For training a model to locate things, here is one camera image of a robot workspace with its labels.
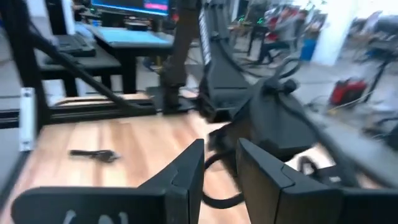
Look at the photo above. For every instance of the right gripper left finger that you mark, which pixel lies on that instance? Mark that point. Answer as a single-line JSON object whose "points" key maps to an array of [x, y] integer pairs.
{"points": [[124, 205]]}

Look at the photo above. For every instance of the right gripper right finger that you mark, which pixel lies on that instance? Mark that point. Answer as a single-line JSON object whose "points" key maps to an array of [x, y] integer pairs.
{"points": [[295, 205]]}

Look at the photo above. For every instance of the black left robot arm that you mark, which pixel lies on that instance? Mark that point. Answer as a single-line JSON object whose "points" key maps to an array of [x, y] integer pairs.
{"points": [[224, 77]]}

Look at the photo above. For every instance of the red machine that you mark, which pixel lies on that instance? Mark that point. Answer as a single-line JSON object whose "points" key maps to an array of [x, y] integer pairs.
{"points": [[348, 91]]}

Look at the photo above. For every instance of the blue bin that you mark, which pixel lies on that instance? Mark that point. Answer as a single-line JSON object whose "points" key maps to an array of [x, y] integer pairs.
{"points": [[308, 49]]}

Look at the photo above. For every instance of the person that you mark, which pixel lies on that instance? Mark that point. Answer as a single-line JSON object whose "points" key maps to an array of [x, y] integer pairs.
{"points": [[280, 31]]}

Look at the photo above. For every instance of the dark stand pole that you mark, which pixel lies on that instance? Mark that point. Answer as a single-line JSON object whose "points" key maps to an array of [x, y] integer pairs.
{"points": [[180, 46]]}

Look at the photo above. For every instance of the black low bench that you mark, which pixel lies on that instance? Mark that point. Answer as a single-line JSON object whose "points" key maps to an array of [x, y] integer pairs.
{"points": [[93, 63]]}

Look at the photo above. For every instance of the blue topped desk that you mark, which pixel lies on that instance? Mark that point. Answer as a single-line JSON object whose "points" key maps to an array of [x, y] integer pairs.
{"points": [[133, 39]]}

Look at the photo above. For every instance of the black keyboard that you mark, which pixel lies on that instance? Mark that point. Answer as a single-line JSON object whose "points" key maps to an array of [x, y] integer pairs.
{"points": [[76, 45]]}

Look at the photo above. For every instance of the computer monitor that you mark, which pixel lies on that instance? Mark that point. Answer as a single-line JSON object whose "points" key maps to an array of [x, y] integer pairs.
{"points": [[133, 6]]}

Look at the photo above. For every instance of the white metal bracket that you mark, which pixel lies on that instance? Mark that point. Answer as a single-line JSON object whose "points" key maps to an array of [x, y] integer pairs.
{"points": [[27, 121]]}

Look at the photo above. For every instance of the black rig frame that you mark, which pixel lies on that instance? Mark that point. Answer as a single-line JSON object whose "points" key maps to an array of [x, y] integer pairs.
{"points": [[18, 46]]}

